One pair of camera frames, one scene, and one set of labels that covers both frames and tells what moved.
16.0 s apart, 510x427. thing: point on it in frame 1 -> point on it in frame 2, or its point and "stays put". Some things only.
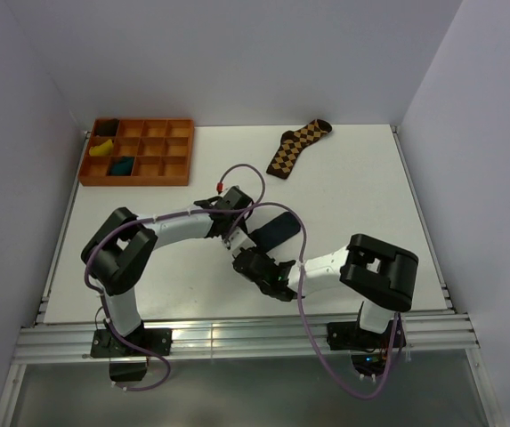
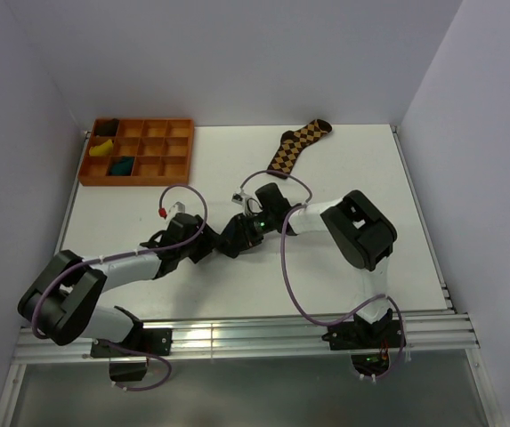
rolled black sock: x=106 y=126 stays put
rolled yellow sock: x=103 y=149 stays put
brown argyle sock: x=293 y=141 stays put
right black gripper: x=263 y=253 -> x=254 y=239
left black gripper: x=243 y=223 -> x=201 y=252
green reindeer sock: x=120 y=165 stays put
